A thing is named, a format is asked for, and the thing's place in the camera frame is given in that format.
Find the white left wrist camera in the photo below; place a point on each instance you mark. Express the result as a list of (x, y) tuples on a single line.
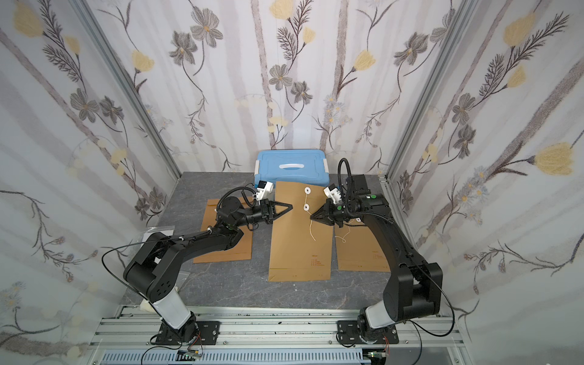
[(265, 190)]

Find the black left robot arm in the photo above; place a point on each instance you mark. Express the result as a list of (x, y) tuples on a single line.
[(138, 272)]

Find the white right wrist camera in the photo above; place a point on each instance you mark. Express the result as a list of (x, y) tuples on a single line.
[(332, 192)]

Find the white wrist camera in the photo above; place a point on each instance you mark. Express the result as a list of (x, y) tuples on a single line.
[(332, 192), (265, 190)]

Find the white slotted cable duct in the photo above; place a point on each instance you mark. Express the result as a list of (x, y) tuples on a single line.
[(236, 356)]

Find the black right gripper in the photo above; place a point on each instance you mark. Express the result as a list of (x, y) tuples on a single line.
[(333, 212)]

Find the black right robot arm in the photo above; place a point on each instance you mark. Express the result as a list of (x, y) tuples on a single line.
[(414, 288)]

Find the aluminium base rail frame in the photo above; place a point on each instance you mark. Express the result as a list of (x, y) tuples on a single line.
[(433, 340)]

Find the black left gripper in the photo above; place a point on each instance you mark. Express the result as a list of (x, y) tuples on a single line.
[(268, 211)]

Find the clear plastic bag white card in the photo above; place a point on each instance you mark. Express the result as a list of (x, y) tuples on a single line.
[(145, 235)]

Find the blue lidded storage box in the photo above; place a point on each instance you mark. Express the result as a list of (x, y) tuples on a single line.
[(307, 166)]

